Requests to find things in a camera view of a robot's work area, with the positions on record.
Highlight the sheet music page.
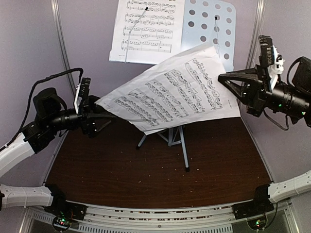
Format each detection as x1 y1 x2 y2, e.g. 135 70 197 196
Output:
97 44 240 135
109 0 185 65

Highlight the white perforated music stand desk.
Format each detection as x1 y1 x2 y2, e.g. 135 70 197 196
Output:
181 0 236 71

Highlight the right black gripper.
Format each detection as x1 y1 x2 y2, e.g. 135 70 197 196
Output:
216 63 310 118

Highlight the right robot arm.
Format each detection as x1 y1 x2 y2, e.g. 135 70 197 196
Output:
218 55 311 219

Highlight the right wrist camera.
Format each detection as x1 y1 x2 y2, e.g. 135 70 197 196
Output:
258 35 284 90

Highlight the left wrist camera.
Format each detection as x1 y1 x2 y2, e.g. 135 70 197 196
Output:
73 78 91 115

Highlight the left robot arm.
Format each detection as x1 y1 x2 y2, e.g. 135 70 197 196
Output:
0 87 115 216

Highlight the right wire page holder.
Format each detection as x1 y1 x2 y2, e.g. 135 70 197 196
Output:
214 15 221 59

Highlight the left wire page holder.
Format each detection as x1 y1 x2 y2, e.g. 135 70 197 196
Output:
125 6 149 63

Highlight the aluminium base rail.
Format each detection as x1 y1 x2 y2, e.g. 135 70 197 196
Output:
24 191 297 233

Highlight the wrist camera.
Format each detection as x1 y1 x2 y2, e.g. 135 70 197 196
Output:
258 35 284 90
73 78 91 115

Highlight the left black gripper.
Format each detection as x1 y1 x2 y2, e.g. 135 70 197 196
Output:
46 95 117 137

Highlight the wire page holder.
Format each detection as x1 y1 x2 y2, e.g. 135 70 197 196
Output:
125 6 149 63
214 15 221 59

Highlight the white tripod stand pole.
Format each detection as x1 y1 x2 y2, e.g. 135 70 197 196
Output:
137 125 190 173

